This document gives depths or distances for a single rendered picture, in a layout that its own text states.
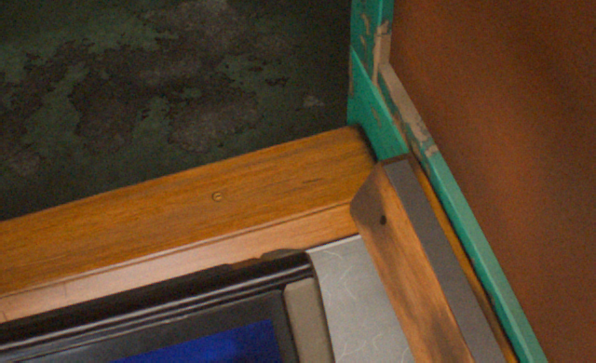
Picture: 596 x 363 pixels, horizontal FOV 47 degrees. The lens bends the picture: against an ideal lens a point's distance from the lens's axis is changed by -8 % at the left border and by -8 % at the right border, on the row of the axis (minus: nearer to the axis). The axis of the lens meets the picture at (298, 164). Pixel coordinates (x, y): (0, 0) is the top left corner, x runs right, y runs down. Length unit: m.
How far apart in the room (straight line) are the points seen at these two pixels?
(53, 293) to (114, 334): 0.44
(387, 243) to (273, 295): 0.34
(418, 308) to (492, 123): 0.17
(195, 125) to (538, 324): 1.37
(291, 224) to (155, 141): 1.11
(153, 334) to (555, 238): 0.28
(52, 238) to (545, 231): 0.47
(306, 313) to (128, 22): 1.86
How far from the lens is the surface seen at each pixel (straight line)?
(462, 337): 0.55
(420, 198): 0.60
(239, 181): 0.73
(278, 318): 0.28
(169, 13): 2.10
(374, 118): 0.72
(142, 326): 0.28
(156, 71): 1.94
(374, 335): 0.67
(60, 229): 0.74
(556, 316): 0.50
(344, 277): 0.70
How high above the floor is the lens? 1.35
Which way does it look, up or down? 53 degrees down
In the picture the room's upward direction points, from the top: 2 degrees counter-clockwise
